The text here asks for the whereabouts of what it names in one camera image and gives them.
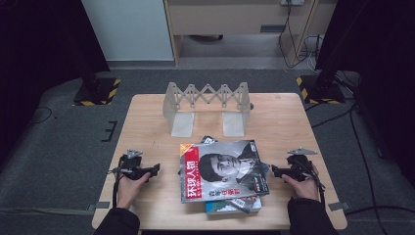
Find grey metal expandable book stand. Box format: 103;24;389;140
161;81;254;138

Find person's right hand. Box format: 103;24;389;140
281;163;321;202

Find long black floor cable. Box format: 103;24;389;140
304;102;390;235

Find black curtain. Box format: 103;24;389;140
0;0;111;165
314;0;415;179

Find black hanging cable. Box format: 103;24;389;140
278;4;315;70

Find left hand-held gripper black cable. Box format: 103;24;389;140
109;156;127;209

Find wooden cabinet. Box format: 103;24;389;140
162;0;339;68

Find blue book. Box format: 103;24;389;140
205;195;263;215

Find black stand base yellow stripes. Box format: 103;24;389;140
72;77;121;107
296;74;346;106

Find white cables bundle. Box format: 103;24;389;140
302;34;325;72

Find white panel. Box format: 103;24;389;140
80;0;174;62

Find magazine with portrait cover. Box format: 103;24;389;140
179;139;271;204

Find hand-held gripper black cable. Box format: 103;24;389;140
109;156;127;209
302;160;327;206

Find thick black floor cable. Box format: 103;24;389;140
344;205;415;216

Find right hand-held gripper black cable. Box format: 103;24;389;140
302;160;327;206

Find thin black floor cable loop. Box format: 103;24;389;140
27;106;53;126

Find grey tape strip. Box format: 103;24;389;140
327;201;351;212
87;201;111;212

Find person's left hand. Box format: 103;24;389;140
116;171;152;210

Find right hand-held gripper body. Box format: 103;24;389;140
284;148;318;181

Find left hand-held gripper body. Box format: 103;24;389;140
112;149;150;181

